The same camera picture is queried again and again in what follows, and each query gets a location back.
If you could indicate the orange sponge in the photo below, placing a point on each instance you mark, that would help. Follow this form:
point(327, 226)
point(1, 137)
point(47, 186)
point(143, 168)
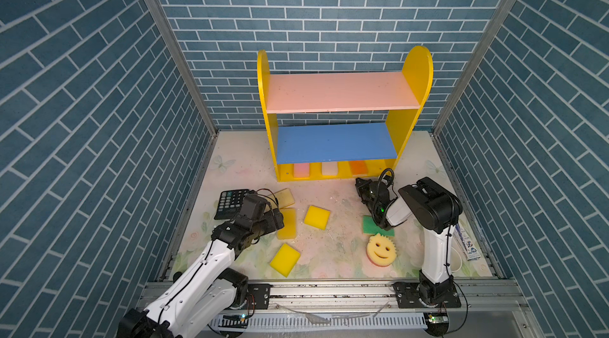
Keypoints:
point(358, 168)

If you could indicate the toothpaste box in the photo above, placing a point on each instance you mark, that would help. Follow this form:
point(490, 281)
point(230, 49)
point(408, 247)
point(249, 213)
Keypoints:
point(467, 245)

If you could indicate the yellow sponge rectangle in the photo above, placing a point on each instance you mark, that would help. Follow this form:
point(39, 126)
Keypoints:
point(289, 231)

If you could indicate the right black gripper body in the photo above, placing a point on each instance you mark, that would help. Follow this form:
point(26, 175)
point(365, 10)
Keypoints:
point(365, 192)

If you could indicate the pale yellow tan sponge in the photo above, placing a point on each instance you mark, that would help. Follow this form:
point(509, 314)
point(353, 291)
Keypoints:
point(285, 198)

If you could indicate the green sponge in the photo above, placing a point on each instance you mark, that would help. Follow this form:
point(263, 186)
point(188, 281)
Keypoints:
point(370, 228)

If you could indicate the yellow shelf pink blue boards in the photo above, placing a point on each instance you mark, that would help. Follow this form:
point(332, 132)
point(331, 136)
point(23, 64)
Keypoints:
point(401, 94)

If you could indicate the aluminium front rail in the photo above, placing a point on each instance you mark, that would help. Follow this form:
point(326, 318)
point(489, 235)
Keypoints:
point(368, 308)

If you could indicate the black calculator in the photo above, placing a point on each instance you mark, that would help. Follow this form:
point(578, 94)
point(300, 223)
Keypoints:
point(230, 203)

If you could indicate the bright yellow sponge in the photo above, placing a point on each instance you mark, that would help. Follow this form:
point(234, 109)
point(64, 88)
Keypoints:
point(285, 260)
point(317, 217)

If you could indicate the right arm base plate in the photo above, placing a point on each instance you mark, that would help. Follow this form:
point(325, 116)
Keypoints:
point(410, 295)

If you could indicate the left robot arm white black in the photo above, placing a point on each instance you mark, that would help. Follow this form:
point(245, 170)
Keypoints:
point(209, 286)

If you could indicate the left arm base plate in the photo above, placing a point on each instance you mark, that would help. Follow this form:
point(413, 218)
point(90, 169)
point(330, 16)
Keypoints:
point(259, 295)

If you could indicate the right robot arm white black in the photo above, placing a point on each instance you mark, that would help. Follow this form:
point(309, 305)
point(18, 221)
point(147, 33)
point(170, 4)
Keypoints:
point(435, 208)

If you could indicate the beige pale pink sponge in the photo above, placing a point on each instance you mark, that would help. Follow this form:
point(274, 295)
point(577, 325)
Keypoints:
point(330, 169)

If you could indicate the smiley face round sponge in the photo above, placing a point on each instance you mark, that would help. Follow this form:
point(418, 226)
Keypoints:
point(381, 251)

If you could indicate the white bowl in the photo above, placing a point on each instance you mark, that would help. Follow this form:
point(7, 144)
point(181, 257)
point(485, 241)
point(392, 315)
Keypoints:
point(456, 260)

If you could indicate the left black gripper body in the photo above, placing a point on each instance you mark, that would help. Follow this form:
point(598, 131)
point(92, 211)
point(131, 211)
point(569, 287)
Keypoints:
point(267, 224)

